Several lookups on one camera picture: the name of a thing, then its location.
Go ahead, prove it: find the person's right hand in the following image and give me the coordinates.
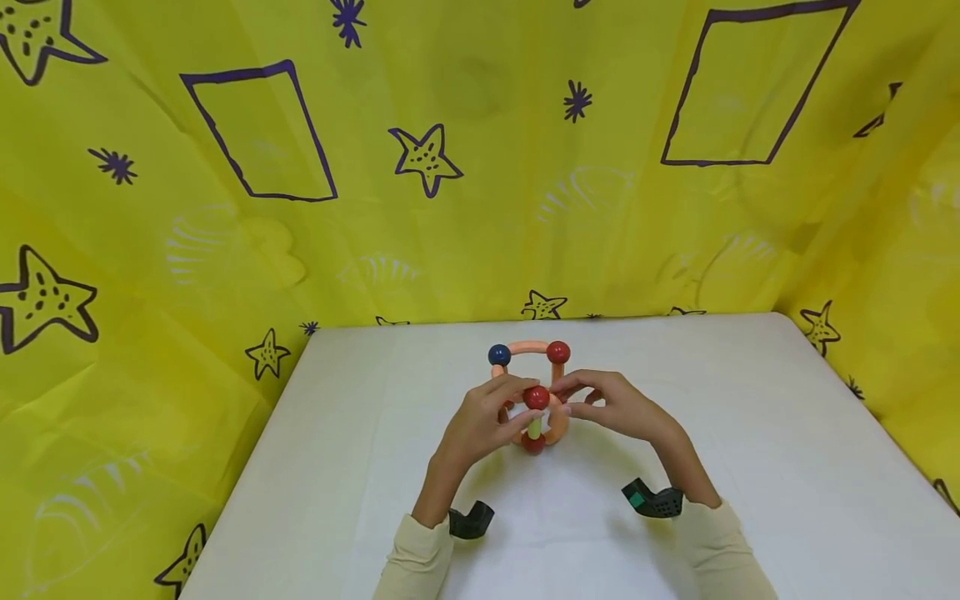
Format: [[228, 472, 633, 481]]
[[549, 369, 692, 469]]

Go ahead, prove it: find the person's left forearm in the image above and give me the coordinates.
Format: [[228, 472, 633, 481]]
[[372, 454, 471, 600]]

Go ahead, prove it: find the person's left hand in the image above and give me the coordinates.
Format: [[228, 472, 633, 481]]
[[430, 373, 546, 480]]

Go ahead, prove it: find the person's right forearm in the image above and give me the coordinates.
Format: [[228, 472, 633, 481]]
[[651, 433, 779, 600]]

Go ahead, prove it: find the black wrist band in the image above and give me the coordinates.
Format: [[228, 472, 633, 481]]
[[621, 477, 685, 519], [448, 500, 496, 540]]

